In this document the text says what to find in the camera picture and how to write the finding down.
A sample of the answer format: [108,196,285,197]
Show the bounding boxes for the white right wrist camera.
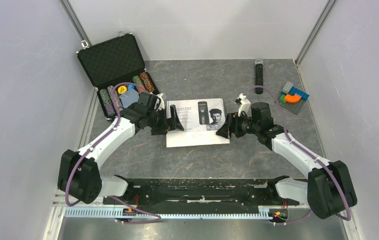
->
[235,93,251,117]

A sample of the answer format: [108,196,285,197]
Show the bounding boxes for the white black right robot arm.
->
[216,102,358,221]

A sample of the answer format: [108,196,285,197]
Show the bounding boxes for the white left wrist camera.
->
[154,93,167,112]

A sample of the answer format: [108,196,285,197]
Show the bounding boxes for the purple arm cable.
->
[64,82,163,225]
[242,85,353,226]

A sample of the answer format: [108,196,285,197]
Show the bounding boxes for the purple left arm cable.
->
[64,82,163,225]

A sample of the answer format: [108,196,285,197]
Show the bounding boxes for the black glitter tube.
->
[254,58,264,86]

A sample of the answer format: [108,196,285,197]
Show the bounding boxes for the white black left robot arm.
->
[57,92,184,207]

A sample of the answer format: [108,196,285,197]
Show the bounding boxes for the white clipper kit box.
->
[166,98,230,148]

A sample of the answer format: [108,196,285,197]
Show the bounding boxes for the colourful building block set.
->
[278,81,310,115]

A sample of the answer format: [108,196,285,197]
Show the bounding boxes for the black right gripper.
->
[215,111,260,139]

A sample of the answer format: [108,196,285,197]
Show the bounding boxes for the aluminium frame rail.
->
[43,179,360,240]

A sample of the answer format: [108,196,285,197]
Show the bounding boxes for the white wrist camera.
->
[154,93,167,112]
[235,93,251,117]

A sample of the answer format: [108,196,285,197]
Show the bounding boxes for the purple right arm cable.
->
[242,85,353,226]

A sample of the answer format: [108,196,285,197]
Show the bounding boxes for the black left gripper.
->
[146,105,184,136]

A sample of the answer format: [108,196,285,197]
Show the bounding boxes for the black poker chip case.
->
[76,33,160,121]

